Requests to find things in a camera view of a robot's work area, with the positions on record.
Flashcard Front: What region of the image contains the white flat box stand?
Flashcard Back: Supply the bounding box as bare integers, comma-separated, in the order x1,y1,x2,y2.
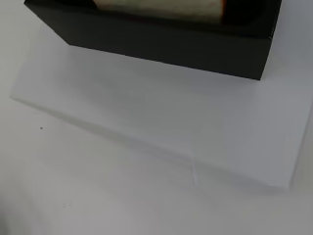
9,0,313,191

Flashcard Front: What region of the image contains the slice of toast bread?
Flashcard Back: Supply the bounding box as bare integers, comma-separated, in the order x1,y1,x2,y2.
92,0,228,25

